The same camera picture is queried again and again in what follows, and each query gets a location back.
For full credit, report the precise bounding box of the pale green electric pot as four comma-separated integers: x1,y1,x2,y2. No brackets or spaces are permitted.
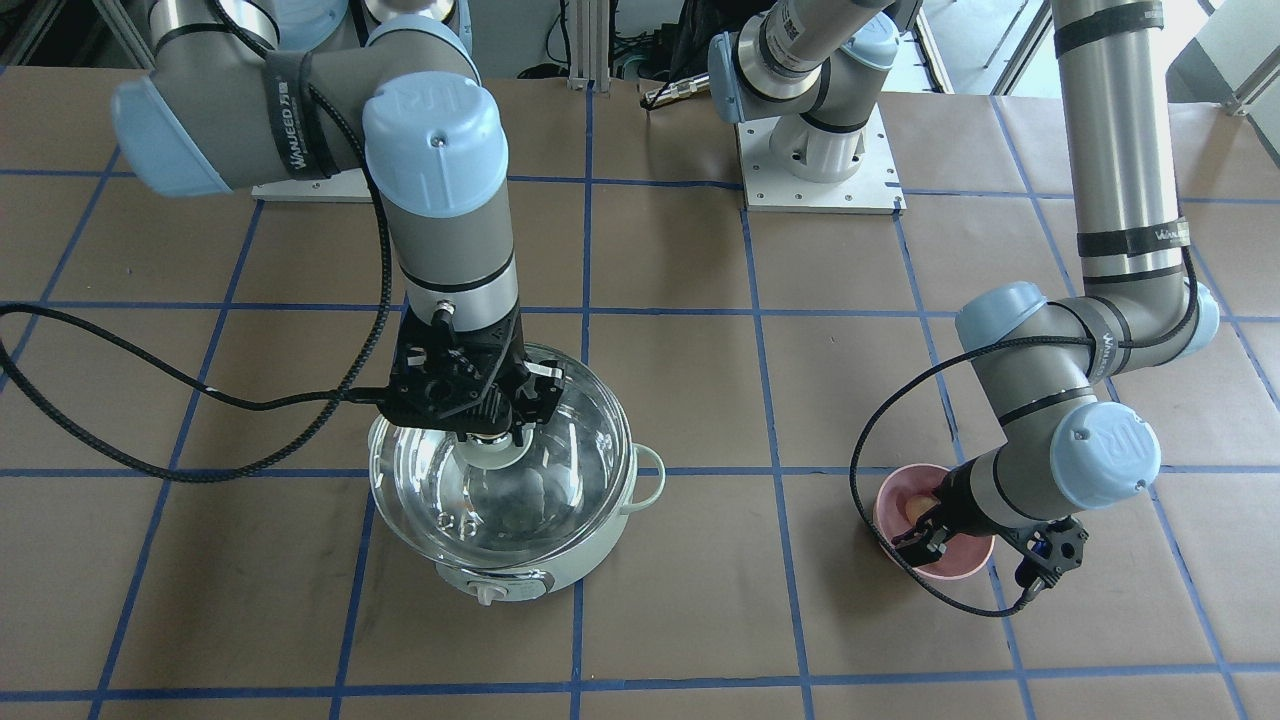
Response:
435,443,666,606

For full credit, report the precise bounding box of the glass pot lid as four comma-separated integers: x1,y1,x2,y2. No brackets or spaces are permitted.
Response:
367,343,635,571

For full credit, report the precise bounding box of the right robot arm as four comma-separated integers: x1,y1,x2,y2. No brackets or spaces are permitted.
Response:
111,1,564,436

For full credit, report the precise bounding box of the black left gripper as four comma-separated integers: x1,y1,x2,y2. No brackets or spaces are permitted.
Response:
890,478,963,566

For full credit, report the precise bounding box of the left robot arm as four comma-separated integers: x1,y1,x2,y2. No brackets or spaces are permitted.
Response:
884,1,1220,571

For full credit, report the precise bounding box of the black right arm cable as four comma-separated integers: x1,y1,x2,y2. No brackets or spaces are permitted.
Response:
0,29,401,484

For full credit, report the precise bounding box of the pink bowl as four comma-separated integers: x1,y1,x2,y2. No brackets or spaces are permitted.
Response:
874,462,995,582

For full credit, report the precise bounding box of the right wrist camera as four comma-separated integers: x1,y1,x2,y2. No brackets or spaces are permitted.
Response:
378,342,485,430

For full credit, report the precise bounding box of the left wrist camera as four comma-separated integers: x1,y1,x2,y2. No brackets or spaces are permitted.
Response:
1011,516,1089,592

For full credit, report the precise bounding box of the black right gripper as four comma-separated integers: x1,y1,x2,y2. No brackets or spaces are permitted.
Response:
378,305,566,437

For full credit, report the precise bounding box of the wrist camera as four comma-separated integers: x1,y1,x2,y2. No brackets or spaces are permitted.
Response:
378,342,485,430
1011,516,1089,592

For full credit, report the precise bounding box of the brown egg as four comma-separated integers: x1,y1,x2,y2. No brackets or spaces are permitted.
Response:
902,495,938,525

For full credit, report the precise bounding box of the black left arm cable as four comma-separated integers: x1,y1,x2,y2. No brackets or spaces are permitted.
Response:
850,245,1201,618

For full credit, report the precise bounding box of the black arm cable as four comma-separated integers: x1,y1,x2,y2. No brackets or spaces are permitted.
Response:
0,29,401,484
850,245,1201,618

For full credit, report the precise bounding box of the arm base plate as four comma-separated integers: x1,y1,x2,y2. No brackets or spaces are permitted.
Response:
735,106,908,215
250,170,370,204

